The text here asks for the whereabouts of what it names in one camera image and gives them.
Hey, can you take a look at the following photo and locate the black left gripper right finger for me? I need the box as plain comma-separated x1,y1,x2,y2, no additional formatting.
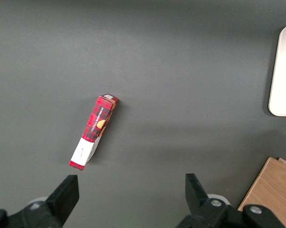
175,173,286,228

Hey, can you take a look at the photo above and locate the wooden board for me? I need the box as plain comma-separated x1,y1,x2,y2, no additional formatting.
237,156,286,228

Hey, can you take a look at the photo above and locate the white rounded tray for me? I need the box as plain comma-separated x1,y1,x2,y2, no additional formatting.
268,23,286,117

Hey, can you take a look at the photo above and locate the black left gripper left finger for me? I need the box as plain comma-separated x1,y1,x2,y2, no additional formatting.
0,174,80,228

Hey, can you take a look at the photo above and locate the red plaid shortbread box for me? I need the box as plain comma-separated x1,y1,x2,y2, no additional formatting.
69,93,120,171

